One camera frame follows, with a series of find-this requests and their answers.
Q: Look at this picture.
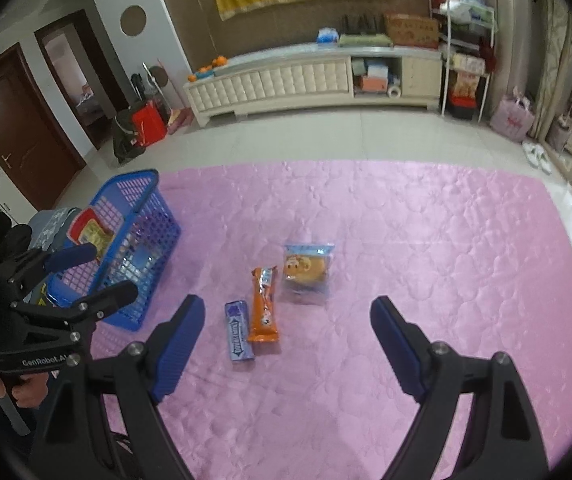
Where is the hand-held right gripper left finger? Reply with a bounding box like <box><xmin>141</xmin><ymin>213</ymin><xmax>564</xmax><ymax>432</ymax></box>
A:
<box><xmin>30</xmin><ymin>294</ymin><xmax>206</xmax><ymax>480</ymax></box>

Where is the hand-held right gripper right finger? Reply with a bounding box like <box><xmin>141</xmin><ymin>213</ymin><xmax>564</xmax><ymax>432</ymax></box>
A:
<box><xmin>369</xmin><ymin>296</ymin><xmax>552</xmax><ymax>480</ymax></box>

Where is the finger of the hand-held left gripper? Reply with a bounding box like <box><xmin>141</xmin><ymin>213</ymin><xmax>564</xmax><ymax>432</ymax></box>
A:
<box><xmin>0</xmin><ymin>242</ymin><xmax>98</xmax><ymax>286</ymax></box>
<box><xmin>11</xmin><ymin>280</ymin><xmax>139</xmax><ymax>331</ymax></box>

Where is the purple gum packet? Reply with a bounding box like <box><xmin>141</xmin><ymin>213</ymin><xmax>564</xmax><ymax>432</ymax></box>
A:
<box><xmin>224</xmin><ymin>300</ymin><xmax>257</xmax><ymax>362</ymax></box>

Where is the blue plastic basket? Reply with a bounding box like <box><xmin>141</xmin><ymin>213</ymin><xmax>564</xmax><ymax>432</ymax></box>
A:
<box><xmin>41</xmin><ymin>169</ymin><xmax>183</xmax><ymax>332</ymax></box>

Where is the orange snack bar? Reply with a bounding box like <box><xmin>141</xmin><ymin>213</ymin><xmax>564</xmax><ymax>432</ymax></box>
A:
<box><xmin>247</xmin><ymin>266</ymin><xmax>282</xmax><ymax>345</ymax></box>

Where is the bun snack clear packet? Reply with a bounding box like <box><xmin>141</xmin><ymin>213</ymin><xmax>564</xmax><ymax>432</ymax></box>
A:
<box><xmin>282</xmin><ymin>242</ymin><xmax>336</xmax><ymax>307</ymax></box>

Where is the grey patterned cloth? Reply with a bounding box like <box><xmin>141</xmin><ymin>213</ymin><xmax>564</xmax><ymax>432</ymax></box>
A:
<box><xmin>28</xmin><ymin>206</ymin><xmax>81</xmax><ymax>252</ymax></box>

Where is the black cloth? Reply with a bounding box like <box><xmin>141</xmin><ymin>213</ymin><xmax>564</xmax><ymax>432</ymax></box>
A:
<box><xmin>0</xmin><ymin>212</ymin><xmax>34</xmax><ymax>266</ymax></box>

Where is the pink quilted blanket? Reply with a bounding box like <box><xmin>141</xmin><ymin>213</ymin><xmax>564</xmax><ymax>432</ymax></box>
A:
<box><xmin>51</xmin><ymin>160</ymin><xmax>572</xmax><ymax>480</ymax></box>

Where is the black bag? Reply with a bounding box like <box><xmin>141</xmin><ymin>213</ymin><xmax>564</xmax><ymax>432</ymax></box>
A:
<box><xmin>112</xmin><ymin>109</ymin><xmax>142</xmax><ymax>163</ymax></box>

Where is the dark brown door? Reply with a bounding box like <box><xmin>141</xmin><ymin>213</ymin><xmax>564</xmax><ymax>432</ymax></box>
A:
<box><xmin>0</xmin><ymin>42</ymin><xmax>87</xmax><ymax>211</ymax></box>

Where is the red bag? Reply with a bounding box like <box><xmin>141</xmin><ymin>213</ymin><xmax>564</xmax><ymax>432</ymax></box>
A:
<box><xmin>131</xmin><ymin>102</ymin><xmax>169</xmax><ymax>147</ymax></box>

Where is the pink box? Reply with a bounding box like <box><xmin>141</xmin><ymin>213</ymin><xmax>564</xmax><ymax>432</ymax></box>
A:
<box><xmin>167</xmin><ymin>108</ymin><xmax>195</xmax><ymax>135</ymax></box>

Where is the pink tote bag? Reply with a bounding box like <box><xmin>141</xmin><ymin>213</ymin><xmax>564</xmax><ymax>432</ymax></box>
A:
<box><xmin>490</xmin><ymin>91</ymin><xmax>536</xmax><ymax>142</ymax></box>

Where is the white tufted tv cabinet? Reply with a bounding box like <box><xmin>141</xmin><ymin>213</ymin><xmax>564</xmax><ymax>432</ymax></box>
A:
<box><xmin>182</xmin><ymin>45</ymin><xmax>444</xmax><ymax>128</ymax></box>

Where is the grey bag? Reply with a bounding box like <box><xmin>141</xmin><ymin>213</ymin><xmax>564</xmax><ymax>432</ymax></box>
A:
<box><xmin>546</xmin><ymin>115</ymin><xmax>572</xmax><ymax>153</ymax></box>

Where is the white metal shelf rack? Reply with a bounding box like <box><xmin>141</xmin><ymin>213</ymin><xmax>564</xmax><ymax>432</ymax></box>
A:
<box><xmin>428</xmin><ymin>0</ymin><xmax>497</xmax><ymax>122</ymax></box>

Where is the green cushion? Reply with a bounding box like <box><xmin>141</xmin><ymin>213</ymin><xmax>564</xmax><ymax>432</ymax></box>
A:
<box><xmin>338</xmin><ymin>33</ymin><xmax>392</xmax><ymax>49</ymax></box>

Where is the brown cardboard box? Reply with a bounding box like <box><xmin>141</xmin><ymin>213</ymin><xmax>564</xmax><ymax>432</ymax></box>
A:
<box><xmin>385</xmin><ymin>14</ymin><xmax>441</xmax><ymax>50</ymax></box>

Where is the beige curtain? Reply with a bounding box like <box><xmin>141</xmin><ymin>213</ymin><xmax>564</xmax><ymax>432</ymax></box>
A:
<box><xmin>526</xmin><ymin>0</ymin><xmax>572</xmax><ymax>161</ymax></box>

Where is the dark brown doorway frame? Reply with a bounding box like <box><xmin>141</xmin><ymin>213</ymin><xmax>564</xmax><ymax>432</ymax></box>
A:
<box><xmin>33</xmin><ymin>8</ymin><xmax>129</xmax><ymax>151</ymax></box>

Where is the brown round wall disc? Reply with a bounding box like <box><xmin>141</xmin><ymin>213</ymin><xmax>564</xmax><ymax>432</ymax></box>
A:
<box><xmin>119</xmin><ymin>5</ymin><xmax>148</xmax><ymax>35</ymax></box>

